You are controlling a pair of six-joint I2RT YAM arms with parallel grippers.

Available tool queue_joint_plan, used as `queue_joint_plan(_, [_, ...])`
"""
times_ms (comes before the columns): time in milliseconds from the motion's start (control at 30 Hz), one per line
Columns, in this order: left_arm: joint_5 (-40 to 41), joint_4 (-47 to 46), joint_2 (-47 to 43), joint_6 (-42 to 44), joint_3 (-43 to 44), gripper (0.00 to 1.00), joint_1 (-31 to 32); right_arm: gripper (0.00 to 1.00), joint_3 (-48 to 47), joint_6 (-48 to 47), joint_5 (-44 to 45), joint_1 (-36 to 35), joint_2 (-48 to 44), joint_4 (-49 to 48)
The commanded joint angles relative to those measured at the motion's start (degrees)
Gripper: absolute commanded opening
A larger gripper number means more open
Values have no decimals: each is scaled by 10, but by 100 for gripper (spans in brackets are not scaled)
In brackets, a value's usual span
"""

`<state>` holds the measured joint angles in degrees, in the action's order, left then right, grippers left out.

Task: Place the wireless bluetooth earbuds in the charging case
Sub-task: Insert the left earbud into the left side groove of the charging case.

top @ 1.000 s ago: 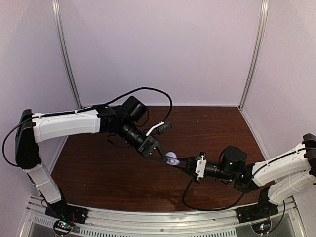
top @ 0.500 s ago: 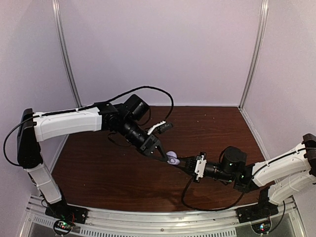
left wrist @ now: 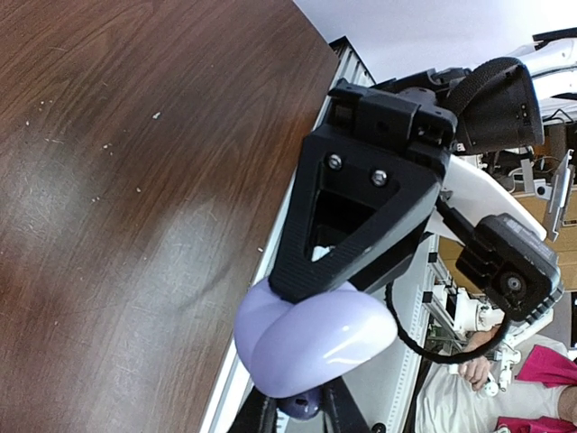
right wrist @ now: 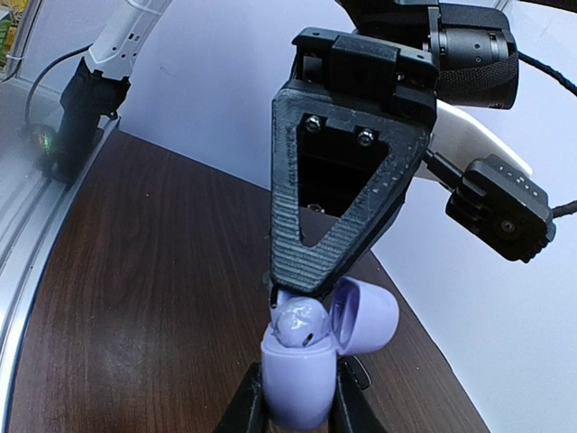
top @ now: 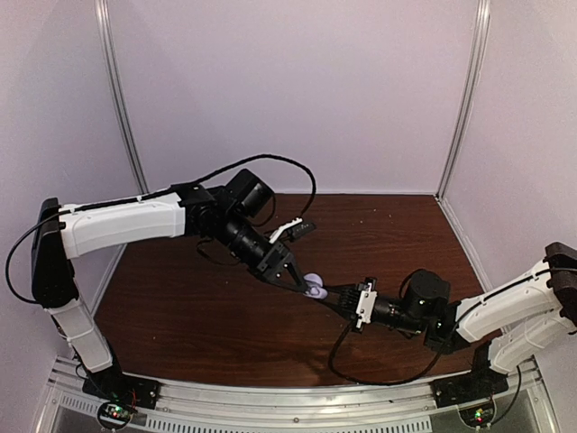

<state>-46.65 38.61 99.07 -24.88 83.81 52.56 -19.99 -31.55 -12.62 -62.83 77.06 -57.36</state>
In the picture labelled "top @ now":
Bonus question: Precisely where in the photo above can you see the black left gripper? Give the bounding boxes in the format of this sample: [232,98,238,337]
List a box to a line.
[218,211,309,293]

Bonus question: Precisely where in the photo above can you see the purple round charging case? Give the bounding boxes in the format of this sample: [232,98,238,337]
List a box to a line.
[304,273,328,299]

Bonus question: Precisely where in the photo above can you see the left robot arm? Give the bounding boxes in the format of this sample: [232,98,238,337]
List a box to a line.
[24,169,309,401]

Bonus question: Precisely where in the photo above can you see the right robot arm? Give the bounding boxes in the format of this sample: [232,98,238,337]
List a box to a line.
[327,242,576,399]

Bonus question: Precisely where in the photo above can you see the right circuit board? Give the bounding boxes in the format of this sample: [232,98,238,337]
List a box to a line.
[459,402,496,429]

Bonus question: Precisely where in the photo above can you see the circuit board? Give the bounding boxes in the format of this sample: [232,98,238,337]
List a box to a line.
[96,401,136,430]
[459,402,496,429]

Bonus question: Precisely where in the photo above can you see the left circuit board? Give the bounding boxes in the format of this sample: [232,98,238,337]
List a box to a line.
[96,401,136,430]

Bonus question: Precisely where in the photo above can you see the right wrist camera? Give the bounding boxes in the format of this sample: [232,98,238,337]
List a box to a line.
[354,277,378,333]

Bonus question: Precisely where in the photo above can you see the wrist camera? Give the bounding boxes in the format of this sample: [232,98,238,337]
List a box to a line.
[354,277,378,333]
[269,217,316,244]

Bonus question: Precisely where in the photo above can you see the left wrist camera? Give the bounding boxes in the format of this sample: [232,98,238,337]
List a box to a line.
[269,217,316,244]

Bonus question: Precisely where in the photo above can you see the left black camera cable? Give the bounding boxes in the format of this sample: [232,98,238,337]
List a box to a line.
[5,153,317,303]

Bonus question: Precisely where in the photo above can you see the black camera cable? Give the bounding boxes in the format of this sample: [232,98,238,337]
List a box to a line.
[328,327,445,387]
[5,153,317,303]

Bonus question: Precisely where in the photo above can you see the right black camera cable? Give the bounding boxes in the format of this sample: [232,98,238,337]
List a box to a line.
[328,327,445,387]

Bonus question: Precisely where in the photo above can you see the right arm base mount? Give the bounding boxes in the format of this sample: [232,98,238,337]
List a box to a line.
[430,370,508,409]

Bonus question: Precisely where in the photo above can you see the front aluminium rail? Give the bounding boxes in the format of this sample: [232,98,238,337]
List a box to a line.
[32,359,561,432]

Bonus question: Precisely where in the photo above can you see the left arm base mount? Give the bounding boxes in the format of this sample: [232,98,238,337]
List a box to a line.
[82,371,160,410]

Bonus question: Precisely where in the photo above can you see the right aluminium frame post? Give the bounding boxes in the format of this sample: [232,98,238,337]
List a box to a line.
[435,0,491,202]

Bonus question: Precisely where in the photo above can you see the aluminium frame post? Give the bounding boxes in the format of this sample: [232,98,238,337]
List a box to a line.
[94,0,150,194]
[435,0,491,202]

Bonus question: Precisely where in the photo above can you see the left aluminium frame post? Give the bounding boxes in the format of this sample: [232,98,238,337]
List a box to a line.
[94,0,150,194]

